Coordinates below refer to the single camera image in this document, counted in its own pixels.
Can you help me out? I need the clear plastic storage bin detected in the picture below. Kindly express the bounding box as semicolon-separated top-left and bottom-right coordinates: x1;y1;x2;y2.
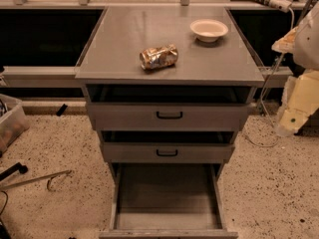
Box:
0;94;29;154

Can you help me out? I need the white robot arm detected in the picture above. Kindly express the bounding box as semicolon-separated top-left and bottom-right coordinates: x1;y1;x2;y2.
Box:
272;3;319;136

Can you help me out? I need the small black block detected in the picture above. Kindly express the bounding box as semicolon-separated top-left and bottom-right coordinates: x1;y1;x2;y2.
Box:
56;104;68;117

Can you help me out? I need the black handle tool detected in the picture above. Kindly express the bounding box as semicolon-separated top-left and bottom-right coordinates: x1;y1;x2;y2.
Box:
0;162;28;181

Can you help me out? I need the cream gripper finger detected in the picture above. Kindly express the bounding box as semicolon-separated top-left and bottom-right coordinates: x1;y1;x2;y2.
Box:
275;70;319;136
271;28;297;54

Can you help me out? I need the grey drawer cabinet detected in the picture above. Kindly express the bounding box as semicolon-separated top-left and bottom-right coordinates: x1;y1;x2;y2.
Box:
76;4;263;239

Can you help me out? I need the bottom grey drawer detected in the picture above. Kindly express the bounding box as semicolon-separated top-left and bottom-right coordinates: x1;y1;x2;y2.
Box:
99;163;238;239

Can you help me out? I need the top grey drawer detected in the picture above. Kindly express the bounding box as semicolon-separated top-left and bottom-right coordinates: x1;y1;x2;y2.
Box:
87;84;250;131

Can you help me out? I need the white paper bowl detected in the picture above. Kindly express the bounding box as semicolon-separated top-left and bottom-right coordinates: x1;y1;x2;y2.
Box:
190;19;228;43

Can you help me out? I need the white power cable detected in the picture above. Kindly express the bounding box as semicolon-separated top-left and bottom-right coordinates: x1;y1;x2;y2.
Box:
243;7;297;148

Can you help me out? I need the metal grabber stick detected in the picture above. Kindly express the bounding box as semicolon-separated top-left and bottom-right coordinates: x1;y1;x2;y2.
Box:
0;170;72;191

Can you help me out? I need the grey drawer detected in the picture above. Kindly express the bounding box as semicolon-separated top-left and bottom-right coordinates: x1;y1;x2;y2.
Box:
87;84;250;131
100;130;235;163
99;163;238;239

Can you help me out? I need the middle grey drawer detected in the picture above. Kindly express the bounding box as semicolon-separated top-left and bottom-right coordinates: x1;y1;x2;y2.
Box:
100;130;235;163

